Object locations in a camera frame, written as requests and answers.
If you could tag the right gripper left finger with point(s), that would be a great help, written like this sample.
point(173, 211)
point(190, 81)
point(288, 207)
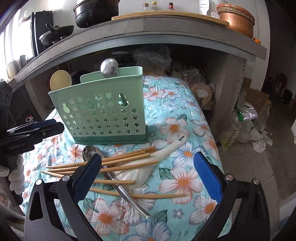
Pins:
point(42, 220)

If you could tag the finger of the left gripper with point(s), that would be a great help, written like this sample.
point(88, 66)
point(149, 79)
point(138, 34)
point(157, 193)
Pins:
point(44, 123)
point(37, 135)

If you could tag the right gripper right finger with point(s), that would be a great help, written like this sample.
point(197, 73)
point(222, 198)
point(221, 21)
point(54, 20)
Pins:
point(252, 218)

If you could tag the bamboo chopstick one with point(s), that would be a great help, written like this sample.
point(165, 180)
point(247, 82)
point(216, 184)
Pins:
point(73, 164)

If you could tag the steel spoon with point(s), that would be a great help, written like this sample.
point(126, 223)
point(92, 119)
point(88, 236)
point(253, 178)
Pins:
point(109, 68)
point(88, 152)

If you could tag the bamboo chopstick four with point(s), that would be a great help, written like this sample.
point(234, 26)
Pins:
point(97, 181)

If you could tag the bamboo chopstick three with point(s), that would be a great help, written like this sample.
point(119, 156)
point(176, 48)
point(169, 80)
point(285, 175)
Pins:
point(119, 168)

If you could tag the bamboo chopstick five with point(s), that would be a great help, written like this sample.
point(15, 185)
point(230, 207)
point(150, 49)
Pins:
point(142, 196)

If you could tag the bamboo chopstick six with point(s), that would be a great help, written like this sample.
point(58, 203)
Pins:
point(131, 154)

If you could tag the bamboo chopstick two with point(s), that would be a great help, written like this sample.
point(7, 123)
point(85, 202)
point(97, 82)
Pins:
point(110, 163)

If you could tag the left white gloved hand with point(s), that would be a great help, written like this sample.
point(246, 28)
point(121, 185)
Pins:
point(15, 176)

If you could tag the wooden round spatula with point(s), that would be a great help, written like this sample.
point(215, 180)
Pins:
point(60, 79)

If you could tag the green plastic utensil caddy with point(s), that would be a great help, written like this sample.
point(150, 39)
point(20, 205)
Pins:
point(103, 110)

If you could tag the small black wok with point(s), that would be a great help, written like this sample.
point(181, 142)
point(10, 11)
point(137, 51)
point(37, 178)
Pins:
point(55, 34)

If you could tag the steel spoon in caddy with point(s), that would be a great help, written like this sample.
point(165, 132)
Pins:
point(109, 68)

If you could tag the floral blue cloth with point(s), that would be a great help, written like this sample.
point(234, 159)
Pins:
point(157, 115)

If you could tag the black splash guard panel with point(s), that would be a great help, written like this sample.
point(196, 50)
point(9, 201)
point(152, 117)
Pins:
point(38, 28)

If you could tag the large black steamer pot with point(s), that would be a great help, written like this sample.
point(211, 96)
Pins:
point(92, 12)

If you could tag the plastic bag of grains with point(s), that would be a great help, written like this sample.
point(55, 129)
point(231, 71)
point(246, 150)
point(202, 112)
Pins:
point(201, 89)

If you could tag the sauce bottle yellow cap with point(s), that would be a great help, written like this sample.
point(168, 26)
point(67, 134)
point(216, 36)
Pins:
point(154, 6)

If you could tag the wooden cutting board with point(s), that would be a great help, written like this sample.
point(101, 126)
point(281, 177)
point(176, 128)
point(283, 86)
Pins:
point(173, 13)

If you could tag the grey concrete counter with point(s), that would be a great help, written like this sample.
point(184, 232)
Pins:
point(142, 30)

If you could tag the sauce bottle red cap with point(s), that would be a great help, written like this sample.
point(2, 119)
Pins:
point(171, 6)

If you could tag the copper pot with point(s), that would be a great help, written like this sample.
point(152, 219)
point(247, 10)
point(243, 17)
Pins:
point(238, 23)

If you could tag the white electric kettle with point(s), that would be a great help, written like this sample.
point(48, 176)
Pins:
point(208, 8)

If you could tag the woven basket tray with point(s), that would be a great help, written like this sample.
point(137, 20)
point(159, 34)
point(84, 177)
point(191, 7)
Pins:
point(223, 9)

